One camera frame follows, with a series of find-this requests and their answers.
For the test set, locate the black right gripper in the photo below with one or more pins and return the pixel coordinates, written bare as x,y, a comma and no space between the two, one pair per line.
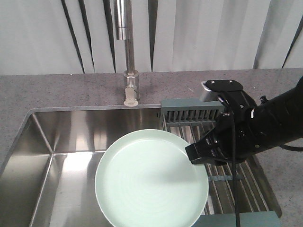
228,142

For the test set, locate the chrome kitchen faucet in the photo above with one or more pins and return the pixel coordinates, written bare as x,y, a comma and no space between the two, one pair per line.
124,31

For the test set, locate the teal steel drying rack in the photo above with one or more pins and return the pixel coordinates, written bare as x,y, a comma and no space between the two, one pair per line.
258,207

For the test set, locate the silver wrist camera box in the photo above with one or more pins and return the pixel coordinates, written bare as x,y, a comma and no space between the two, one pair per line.
208,93

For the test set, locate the pale green round plate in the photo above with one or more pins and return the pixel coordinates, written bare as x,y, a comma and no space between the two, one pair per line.
145,179

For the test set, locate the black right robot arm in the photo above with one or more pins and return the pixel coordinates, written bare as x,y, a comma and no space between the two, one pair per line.
275,122

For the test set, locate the stainless steel sink basin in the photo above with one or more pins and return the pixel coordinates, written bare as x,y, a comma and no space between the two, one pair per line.
48,179

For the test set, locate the white pleated curtain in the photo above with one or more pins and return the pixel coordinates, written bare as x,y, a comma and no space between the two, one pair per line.
78,36

